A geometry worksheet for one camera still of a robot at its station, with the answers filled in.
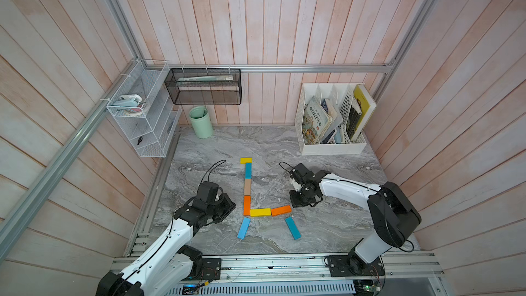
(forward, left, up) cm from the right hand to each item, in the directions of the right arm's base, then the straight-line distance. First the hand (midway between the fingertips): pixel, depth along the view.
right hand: (293, 202), depth 90 cm
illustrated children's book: (+36, -12, +15) cm, 41 cm away
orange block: (-2, +21, +1) cm, 21 cm away
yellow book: (+40, -35, +21) cm, 57 cm away
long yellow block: (-5, +15, +1) cm, 16 cm away
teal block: (+17, +21, -2) cm, 28 cm away
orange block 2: (-4, +6, -1) cm, 7 cm away
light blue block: (-12, +21, +1) cm, 24 cm away
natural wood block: (+7, +21, 0) cm, 22 cm away
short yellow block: (+22, +24, 0) cm, 33 cm away
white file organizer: (+52, -29, +18) cm, 62 cm away
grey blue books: (+32, -23, +10) cm, 41 cm away
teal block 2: (-11, +1, -1) cm, 11 cm away
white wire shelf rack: (+15, +57, +31) cm, 66 cm away
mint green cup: (+39, +47, +11) cm, 62 cm away
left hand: (-6, +24, +7) cm, 26 cm away
